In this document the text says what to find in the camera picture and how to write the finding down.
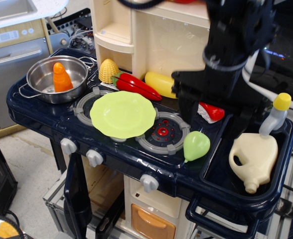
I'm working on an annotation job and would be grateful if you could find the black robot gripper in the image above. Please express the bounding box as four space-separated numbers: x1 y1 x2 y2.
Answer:
171 66 269 139

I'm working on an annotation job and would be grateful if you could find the green toy pear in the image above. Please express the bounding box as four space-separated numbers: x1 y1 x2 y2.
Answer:
183 131 211 163

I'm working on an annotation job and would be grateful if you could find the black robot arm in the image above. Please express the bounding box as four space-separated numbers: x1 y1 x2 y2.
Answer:
122 0 276 139

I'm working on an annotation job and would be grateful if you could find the light green plastic plate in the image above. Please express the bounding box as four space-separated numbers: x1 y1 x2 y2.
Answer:
90 91 156 139

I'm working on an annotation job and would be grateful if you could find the red white toy sushi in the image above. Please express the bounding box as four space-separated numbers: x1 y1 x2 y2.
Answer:
197 102 225 123

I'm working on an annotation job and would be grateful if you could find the grey red right burner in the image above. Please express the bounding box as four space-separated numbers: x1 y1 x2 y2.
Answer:
135 111 190 155

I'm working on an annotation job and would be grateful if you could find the cream toy jug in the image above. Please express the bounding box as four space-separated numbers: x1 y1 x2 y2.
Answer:
229 133 278 194

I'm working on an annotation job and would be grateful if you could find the yellow toy banana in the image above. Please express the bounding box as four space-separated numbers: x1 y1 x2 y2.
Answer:
145 72 177 99

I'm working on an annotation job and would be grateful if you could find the grey yellow toy faucet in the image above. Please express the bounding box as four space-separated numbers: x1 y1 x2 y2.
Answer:
259 93 292 136

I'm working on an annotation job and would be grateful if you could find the cream toy kitchen back shelf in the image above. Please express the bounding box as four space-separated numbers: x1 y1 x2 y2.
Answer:
90 0 210 79

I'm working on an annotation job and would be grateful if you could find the grey right stove knob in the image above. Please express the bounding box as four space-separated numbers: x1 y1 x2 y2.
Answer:
140 174 159 193

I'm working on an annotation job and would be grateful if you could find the grey stove knob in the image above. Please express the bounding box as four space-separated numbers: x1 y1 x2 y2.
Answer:
60 138 77 155
140 174 159 193
86 149 104 167

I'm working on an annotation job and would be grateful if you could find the red toy chili pepper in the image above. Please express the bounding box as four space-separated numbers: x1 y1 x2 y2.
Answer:
111 72 162 101

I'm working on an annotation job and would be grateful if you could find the navy toy kitchen counter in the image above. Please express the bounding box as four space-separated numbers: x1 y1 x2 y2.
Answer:
6 48 293 239

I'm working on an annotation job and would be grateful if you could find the yellow toy corn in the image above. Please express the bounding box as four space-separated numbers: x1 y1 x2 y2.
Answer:
99 59 120 84

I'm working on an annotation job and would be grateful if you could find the grey middle stove knob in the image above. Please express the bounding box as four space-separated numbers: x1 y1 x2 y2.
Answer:
86 149 104 167

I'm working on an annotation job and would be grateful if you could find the orange toy drawer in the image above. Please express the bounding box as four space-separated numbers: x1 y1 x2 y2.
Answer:
131 204 176 239

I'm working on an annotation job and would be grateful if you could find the grey left burner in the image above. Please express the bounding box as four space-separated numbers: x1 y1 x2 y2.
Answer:
73 87 111 126

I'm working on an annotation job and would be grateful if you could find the grey left stove knob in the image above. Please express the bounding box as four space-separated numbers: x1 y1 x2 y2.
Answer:
60 138 77 155

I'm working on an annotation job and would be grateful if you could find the orange toy carrot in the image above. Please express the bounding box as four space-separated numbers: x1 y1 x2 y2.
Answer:
53 62 73 93

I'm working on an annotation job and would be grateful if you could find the navy toy oven door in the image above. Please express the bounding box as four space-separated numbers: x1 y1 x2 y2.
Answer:
64 153 92 239

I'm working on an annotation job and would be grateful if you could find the stainless steel pot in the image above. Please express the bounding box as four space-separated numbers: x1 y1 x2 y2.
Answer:
19 56 95 104

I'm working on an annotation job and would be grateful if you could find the grey toy dishwasher unit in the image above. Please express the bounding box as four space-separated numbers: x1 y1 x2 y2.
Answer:
0 0 68 129

